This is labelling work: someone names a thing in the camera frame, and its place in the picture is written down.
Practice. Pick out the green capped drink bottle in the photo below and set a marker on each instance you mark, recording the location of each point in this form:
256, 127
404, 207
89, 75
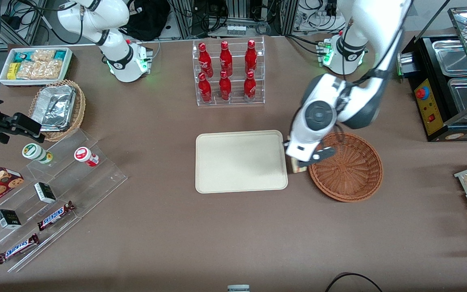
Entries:
35, 152

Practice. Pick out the large clear bag of cookies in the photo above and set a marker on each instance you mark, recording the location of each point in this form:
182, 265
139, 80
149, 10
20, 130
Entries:
41, 70

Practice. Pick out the cream rectangular tray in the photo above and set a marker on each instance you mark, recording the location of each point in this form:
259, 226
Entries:
239, 162

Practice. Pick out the red capped drink bottle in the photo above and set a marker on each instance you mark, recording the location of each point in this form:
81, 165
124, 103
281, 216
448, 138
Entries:
84, 155

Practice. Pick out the white rectangular snack bin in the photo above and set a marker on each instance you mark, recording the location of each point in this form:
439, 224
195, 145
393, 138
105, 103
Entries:
69, 61

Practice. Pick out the small teal snack packet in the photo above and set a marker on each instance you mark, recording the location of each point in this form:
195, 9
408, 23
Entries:
60, 55

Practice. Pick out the clear acrylic bottle rack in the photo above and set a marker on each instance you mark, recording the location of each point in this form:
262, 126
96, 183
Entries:
237, 103

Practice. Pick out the black hot food warmer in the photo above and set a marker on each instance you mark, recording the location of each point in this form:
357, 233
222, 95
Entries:
430, 109

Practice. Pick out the yellow snack packet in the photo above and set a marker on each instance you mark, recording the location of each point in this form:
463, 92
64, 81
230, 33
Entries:
12, 71

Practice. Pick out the brown round wicker basket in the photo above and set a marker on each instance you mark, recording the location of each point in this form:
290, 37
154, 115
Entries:
351, 174

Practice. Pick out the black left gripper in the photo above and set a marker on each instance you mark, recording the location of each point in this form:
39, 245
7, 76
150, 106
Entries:
285, 141

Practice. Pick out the red cola bottle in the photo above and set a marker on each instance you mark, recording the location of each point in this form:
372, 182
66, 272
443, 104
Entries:
204, 90
226, 59
251, 56
249, 87
225, 87
205, 61

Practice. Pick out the light tan wicker basket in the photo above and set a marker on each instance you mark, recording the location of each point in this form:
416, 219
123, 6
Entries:
80, 105

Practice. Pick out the clear acrylic stepped stand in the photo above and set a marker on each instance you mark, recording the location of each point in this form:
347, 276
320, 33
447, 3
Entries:
95, 182

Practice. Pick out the small grey device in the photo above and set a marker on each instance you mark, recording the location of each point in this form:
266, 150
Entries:
238, 288

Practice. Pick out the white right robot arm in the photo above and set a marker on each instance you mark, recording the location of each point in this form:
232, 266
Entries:
95, 20

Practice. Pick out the aluminium foil trays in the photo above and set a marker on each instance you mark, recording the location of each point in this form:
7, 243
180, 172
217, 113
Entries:
53, 107

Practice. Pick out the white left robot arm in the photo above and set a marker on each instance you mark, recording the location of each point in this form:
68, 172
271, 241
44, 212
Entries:
318, 115

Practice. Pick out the Snickers chocolate bar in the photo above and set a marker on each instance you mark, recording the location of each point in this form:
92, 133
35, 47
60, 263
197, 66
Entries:
18, 248
55, 216

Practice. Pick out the grey power strip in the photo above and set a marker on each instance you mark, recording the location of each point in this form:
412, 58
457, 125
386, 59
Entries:
236, 29

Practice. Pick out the black bag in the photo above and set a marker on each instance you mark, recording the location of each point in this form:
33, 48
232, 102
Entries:
146, 18

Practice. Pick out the triangular sandwich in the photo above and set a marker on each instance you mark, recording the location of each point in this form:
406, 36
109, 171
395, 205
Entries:
299, 168

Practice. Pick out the small black box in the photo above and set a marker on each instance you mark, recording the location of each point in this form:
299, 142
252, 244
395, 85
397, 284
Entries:
45, 192
8, 219

